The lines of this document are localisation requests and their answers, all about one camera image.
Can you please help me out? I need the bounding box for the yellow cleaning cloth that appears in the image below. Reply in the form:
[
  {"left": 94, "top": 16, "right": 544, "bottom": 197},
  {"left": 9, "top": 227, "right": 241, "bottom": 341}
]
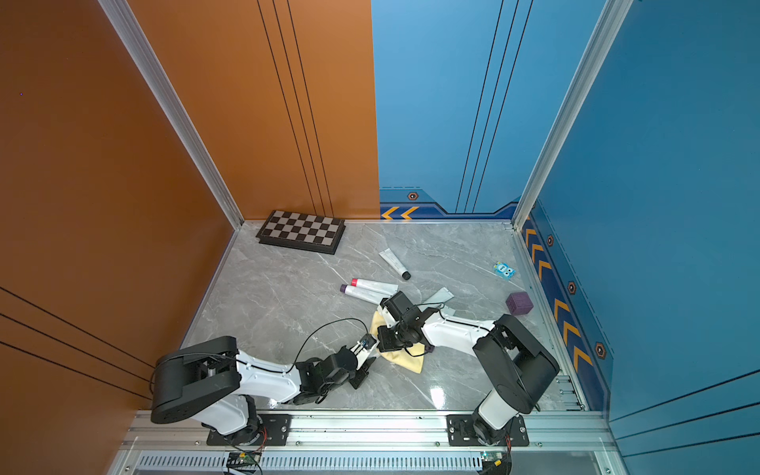
[{"left": 370, "top": 311, "right": 425, "bottom": 374}]

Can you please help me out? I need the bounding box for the white tube green cap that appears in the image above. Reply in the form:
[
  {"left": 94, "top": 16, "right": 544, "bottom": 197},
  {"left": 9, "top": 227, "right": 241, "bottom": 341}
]
[{"left": 424, "top": 287, "right": 454, "bottom": 306}]

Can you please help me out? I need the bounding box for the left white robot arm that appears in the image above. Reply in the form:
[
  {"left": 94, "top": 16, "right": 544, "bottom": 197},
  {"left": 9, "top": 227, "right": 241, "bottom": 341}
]
[{"left": 150, "top": 334, "right": 378, "bottom": 437}]

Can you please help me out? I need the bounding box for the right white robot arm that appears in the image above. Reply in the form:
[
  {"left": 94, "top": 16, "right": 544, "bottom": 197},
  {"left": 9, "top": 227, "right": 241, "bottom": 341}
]
[{"left": 375, "top": 306, "right": 559, "bottom": 445}]

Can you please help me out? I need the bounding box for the white tube pink cap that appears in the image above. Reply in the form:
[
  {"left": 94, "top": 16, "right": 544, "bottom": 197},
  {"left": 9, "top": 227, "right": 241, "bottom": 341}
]
[{"left": 351, "top": 278, "right": 399, "bottom": 296}]

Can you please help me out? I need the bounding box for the white tube black cap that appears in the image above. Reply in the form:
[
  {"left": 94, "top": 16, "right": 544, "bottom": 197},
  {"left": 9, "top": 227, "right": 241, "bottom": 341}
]
[{"left": 379, "top": 249, "right": 411, "bottom": 281}]

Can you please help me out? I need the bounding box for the teal small toy card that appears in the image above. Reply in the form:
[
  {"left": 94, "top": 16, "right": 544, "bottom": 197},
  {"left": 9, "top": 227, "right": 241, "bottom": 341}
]
[{"left": 493, "top": 262, "right": 515, "bottom": 280}]

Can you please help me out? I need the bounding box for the left green circuit board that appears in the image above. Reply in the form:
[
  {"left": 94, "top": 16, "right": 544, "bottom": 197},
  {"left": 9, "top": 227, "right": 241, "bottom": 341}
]
[{"left": 225, "top": 451, "right": 263, "bottom": 474}]

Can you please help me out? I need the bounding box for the green circuit board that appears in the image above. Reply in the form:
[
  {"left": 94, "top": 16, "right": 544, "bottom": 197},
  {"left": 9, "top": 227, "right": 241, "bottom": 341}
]
[
  {"left": 478, "top": 452, "right": 513, "bottom": 475},
  {"left": 225, "top": 451, "right": 263, "bottom": 474}
]

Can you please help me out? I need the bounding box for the purple cube box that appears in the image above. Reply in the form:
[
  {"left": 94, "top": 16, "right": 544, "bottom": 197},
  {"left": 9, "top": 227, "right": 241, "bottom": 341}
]
[{"left": 506, "top": 291, "right": 534, "bottom": 316}]

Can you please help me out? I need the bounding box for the folding chessboard box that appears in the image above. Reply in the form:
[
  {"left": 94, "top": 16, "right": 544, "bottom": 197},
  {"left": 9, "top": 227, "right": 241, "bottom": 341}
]
[{"left": 256, "top": 210, "right": 346, "bottom": 255}]

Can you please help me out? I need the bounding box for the right green circuit board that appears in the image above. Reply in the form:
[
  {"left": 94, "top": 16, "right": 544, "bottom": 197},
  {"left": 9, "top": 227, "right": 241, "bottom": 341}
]
[{"left": 478, "top": 452, "right": 513, "bottom": 475}]

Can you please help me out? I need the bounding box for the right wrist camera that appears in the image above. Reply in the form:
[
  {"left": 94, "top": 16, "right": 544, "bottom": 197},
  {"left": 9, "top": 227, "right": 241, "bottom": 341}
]
[{"left": 380, "top": 291, "right": 422, "bottom": 327}]

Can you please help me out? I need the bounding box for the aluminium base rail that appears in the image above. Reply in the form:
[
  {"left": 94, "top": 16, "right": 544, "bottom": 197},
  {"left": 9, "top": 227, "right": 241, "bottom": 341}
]
[{"left": 109, "top": 410, "right": 627, "bottom": 474}]

